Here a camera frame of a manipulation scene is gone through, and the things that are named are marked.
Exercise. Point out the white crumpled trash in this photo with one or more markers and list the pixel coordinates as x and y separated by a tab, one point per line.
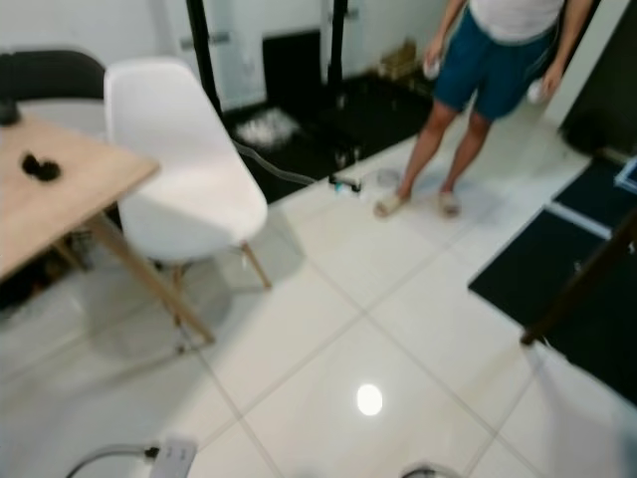
265	129

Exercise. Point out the light wooden table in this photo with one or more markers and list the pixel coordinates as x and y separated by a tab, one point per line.
60	204

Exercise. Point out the small black object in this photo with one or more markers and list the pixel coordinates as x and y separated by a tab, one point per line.
42	167

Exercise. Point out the dark chair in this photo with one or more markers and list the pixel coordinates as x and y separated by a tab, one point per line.
50	75

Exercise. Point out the white plastic chair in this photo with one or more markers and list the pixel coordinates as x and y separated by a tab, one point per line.
194	179

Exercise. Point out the thick black stand pole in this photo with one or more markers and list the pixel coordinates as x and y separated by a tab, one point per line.
202	50

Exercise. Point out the thin black stand pole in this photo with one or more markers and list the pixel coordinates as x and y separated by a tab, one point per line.
335	45

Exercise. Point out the black mat under stand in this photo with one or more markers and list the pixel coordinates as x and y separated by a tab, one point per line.
368	115

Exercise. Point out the brown wicker box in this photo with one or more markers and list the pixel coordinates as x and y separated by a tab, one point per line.
399	60

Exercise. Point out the person in blue shorts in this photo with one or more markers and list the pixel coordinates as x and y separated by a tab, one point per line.
493	65

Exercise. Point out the dark wooden pole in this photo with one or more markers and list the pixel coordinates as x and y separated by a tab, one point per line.
582	284

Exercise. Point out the large black floor mat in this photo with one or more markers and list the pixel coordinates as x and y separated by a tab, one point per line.
582	309

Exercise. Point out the dark blue floor mat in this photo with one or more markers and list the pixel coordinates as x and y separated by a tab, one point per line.
597	199

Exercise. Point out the black board against wall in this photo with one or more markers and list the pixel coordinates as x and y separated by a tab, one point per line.
292	65

